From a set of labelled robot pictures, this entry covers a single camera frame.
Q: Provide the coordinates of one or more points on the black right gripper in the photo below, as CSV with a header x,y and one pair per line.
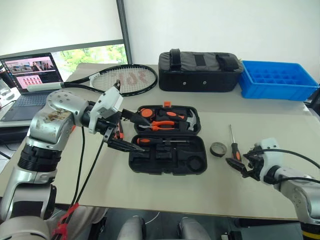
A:
x,y
255,160

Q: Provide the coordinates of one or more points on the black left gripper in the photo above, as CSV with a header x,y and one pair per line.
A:
x,y
110,130

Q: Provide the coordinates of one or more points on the orange utility knife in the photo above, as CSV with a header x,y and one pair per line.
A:
x,y
121,135

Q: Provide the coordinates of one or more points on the slim black orange screwdriver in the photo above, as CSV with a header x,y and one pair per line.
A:
x,y
235,150

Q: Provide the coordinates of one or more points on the black electrical tape roll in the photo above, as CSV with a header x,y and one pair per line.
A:
x,y
218,149

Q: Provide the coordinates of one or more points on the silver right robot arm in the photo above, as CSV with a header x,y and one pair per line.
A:
x,y
300,195

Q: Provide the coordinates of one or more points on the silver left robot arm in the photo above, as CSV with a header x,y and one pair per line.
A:
x,y
50,120

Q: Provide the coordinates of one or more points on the black plastic tool case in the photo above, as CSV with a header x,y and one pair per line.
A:
x,y
175,160

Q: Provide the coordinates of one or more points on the orange black tape measure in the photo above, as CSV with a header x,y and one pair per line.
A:
x,y
146,112

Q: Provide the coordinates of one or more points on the stubby black orange screwdriver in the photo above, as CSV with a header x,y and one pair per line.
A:
x,y
171,114

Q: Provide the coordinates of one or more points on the black white tennis racket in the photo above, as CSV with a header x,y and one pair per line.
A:
x,y
107,72

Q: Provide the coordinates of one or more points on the steel claw hammer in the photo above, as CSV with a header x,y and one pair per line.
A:
x,y
192,120

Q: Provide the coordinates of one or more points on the grey rounded leg cover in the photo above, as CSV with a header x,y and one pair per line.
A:
x,y
131,228
192,228

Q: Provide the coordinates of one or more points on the blue plastic divided crate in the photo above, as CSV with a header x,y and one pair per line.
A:
x,y
275,87

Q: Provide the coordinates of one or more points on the black grey fabric bag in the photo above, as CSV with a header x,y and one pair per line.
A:
x,y
200,72

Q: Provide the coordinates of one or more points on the yellow tape band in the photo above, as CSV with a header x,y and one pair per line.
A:
x,y
311,233

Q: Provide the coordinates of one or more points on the beige cloth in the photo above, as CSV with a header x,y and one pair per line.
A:
x,y
85,220

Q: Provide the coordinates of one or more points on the open grey laptop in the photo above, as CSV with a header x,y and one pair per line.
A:
x,y
30,72

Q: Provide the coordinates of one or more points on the black flat box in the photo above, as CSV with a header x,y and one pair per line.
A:
x,y
12,135

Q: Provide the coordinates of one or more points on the white roller blind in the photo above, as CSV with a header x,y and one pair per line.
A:
x,y
60,22

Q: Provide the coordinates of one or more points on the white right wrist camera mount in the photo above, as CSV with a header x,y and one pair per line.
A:
x,y
271,150

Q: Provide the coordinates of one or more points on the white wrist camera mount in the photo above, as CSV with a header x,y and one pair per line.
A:
x,y
107,100
271,150

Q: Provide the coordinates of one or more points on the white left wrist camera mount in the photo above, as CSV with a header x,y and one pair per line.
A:
x,y
107,100

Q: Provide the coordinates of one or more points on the grey window frame post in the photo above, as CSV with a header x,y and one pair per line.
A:
x,y
124,32

